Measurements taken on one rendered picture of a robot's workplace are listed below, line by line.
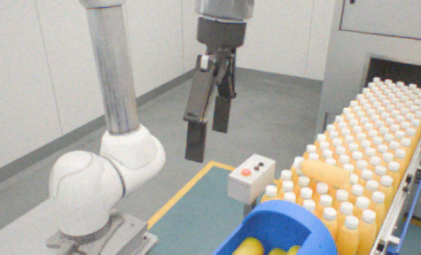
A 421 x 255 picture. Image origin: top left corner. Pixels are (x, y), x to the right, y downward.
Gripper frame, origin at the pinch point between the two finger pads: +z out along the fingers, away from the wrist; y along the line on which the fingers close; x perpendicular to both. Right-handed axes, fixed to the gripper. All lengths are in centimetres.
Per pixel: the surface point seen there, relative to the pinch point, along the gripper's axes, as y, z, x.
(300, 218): 30.4, 30.7, -19.3
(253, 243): 33, 45, -8
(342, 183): 65, 35, -31
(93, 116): 267, 130, 213
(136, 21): 344, 31, 205
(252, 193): 63, 47, -1
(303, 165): 71, 34, -17
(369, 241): 54, 48, -43
